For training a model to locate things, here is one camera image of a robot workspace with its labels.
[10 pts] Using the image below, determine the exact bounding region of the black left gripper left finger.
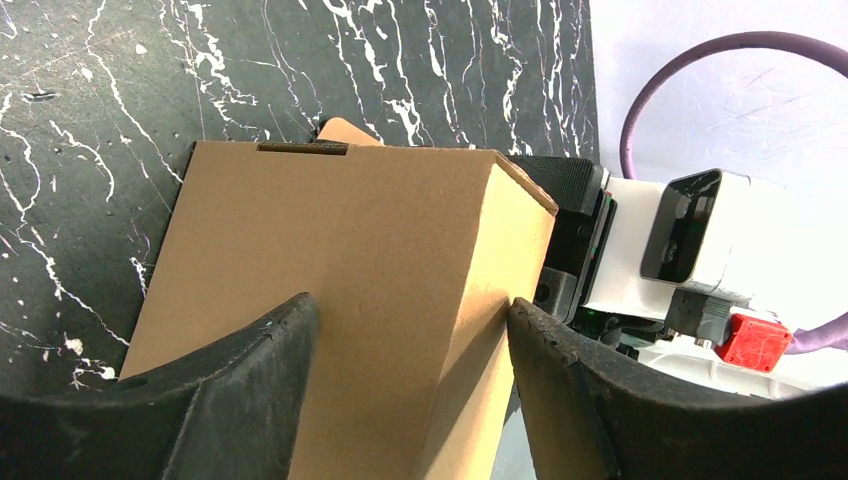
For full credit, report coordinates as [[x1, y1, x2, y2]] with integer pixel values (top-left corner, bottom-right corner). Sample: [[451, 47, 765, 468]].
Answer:
[[1, 293, 319, 479]]

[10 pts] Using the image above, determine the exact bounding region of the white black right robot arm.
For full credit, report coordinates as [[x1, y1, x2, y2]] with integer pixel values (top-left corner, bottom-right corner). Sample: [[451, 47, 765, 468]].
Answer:
[[513, 155, 847, 399]]

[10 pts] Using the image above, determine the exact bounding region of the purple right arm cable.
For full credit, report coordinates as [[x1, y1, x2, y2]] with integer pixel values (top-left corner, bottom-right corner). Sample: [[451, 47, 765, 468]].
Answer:
[[619, 31, 848, 356]]

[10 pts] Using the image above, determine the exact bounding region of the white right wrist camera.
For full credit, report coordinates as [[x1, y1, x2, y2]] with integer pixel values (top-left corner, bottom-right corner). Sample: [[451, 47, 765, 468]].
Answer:
[[586, 168, 796, 374]]

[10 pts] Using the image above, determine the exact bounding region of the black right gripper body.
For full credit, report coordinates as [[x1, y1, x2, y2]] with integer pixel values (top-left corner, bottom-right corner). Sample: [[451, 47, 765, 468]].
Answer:
[[507, 155, 666, 352]]

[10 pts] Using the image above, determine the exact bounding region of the brown cardboard box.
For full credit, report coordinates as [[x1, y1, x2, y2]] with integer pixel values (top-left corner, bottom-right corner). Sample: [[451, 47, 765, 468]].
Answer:
[[121, 118, 557, 479]]

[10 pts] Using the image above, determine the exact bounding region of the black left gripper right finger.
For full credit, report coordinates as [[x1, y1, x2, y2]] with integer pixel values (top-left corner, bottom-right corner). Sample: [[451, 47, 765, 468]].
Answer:
[[507, 298, 847, 479]]

